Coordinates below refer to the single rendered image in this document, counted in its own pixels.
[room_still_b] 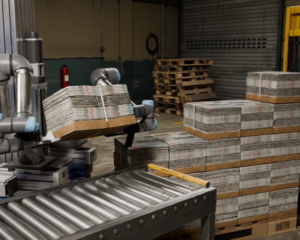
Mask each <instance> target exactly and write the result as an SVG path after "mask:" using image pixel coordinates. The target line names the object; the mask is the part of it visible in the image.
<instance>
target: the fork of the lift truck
mask: <svg viewBox="0 0 300 240"><path fill-rule="evenodd" d="M298 224H300V214H297V222H296V225H298ZM250 234H251V228H250V229H245V230H239V231H234V232H229V233H224V234H220V235H215V237H214V240H224V239H230V238H235V237H240V236H245V235H250Z"/></svg>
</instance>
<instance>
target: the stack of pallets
mask: <svg viewBox="0 0 300 240"><path fill-rule="evenodd" d="M204 60H207V64H203V61H204ZM213 60H214V59H157V65H154V71H152V73H153V76H152V77H154V79H155V82H154V84H155V89H156V95H153V101H154V107H155V112H163V111H165V113H166V114H172V113H177V114H176V115H183V114H184V113H183V111H184V109H183V107H182V105H183V104H182V103H181V99H180V98H181V95H180V90H179V88H178V84H177V83H179V82H182V81H189V80H188V79H190V81H194V80H199V78H204V79H203V80H209V79H210V76H208V75H207V73H208V70H210V65H213ZM163 61H166V64H163ZM199 66H201V67H203V70H200V69H199ZM161 67H164V70H161ZM188 67H190V69H188ZM175 68H176V69H175ZM197 72H201V75H199V76H197ZM160 73H163V75H162V76H160ZM185 73H189V74H188V75H185ZM173 74H175V75H173ZM160 80H164V81H160ZM162 85H164V87H161V86H162ZM162 91H166V93H162ZM160 97H162V98H163V99H160ZM160 103H163V104H160ZM161 109H164V110H161Z"/></svg>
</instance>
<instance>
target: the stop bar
mask: <svg viewBox="0 0 300 240"><path fill-rule="evenodd" d="M148 168H151V169H154V170H158V171H161V172H164V173H167V174H169V175H172V176H175V177H178V178H181V179H184V180H188V181H191V182H194V183H197V184H200V185H203V186H206V187H207V186H209V185H210V182H209V181H206V180H202V179H199V178H196V177H193V176H190V175H187V174H183V173H180V172H177V171H174V170H170V169H167V168H164V167H161V166H158V165H155V164H152V163H151V164H148Z"/></svg>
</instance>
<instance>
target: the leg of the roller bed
mask: <svg viewBox="0 0 300 240"><path fill-rule="evenodd" d="M214 237H215V212H214V213H212V214H209V215H207V216H205V217H202V218H201V240H214Z"/></svg>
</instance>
